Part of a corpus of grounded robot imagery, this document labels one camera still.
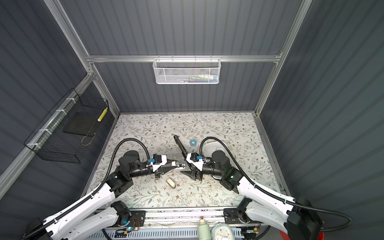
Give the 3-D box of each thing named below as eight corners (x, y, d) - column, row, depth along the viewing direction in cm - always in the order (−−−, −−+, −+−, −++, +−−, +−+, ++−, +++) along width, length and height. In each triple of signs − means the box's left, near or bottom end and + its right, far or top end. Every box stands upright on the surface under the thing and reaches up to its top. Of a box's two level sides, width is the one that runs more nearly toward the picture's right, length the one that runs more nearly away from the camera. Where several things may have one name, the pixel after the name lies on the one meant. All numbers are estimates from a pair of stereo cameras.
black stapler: (184, 160, 96) (184, 158, 94) (173, 138, 108) (173, 135, 106) (189, 158, 97) (189, 156, 95) (178, 136, 109) (178, 134, 107)
